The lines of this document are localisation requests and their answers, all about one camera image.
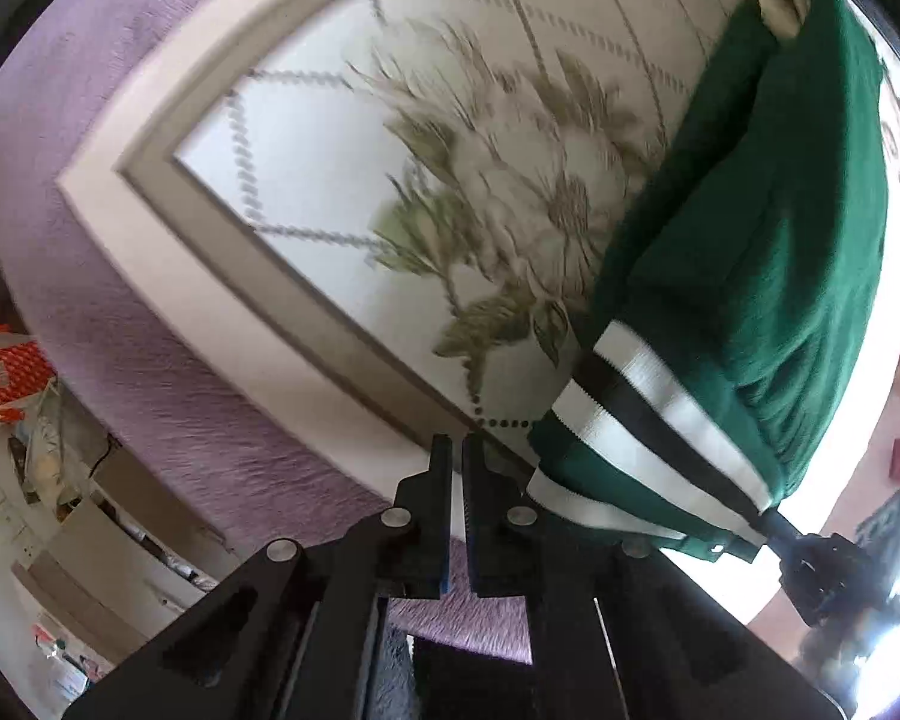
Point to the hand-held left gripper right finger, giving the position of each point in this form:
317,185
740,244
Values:
480,525

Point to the orange patterned bag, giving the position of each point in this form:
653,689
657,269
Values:
15,382

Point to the purple floral bed blanket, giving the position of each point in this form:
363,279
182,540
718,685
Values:
120,315

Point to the white diamond floral mat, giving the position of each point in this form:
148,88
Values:
345,127

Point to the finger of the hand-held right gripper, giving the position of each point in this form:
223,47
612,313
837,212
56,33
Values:
781,526

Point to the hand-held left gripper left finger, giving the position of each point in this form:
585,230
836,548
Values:
439,517

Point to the cardboard box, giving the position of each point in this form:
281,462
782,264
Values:
105,540

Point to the green and cream varsity jacket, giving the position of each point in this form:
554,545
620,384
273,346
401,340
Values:
757,240

